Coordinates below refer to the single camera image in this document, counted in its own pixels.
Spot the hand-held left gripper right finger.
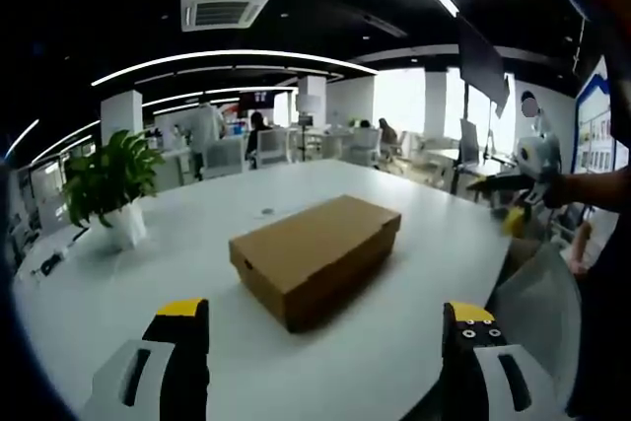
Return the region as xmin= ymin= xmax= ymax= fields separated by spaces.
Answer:
xmin=441 ymin=301 xmax=568 ymax=421

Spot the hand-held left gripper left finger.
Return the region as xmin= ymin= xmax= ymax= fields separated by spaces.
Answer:
xmin=81 ymin=297 xmax=211 ymax=421

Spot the brown cardboard shoe box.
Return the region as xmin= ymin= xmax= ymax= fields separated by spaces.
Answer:
xmin=228 ymin=194 xmax=402 ymax=334

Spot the small black table item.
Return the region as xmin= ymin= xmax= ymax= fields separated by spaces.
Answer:
xmin=37 ymin=252 xmax=66 ymax=278

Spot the dark desk monitor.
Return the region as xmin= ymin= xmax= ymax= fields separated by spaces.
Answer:
xmin=459 ymin=117 xmax=481 ymax=166

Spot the grey mesh office chair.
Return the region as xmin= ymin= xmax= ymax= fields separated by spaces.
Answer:
xmin=485 ymin=242 xmax=584 ymax=415

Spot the black hanging panel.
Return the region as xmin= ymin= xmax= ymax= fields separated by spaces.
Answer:
xmin=455 ymin=14 xmax=512 ymax=119

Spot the person's dark clothing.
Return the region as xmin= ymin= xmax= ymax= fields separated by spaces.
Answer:
xmin=566 ymin=208 xmax=631 ymax=420

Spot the white office chair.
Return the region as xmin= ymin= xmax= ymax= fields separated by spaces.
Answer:
xmin=203 ymin=137 xmax=248 ymax=181
xmin=350 ymin=126 xmax=385 ymax=169
xmin=255 ymin=128 xmax=291 ymax=170

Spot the white plant pot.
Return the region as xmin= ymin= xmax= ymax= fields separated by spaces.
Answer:
xmin=105 ymin=201 xmax=149 ymax=250

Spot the green potted plant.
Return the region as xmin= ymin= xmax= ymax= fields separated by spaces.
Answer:
xmin=61 ymin=128 xmax=167 ymax=230

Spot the long curved ceiling light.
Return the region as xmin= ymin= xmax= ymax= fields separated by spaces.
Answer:
xmin=91 ymin=48 xmax=379 ymax=89

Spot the ceiling air conditioner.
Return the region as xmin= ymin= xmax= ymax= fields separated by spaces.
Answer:
xmin=180 ymin=0 xmax=273 ymax=34

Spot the blue framed wall poster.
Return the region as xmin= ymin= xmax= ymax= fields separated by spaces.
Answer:
xmin=573 ymin=56 xmax=616 ymax=176

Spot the dark wall screen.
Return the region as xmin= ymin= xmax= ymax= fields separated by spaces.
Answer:
xmin=239 ymin=90 xmax=275 ymax=112

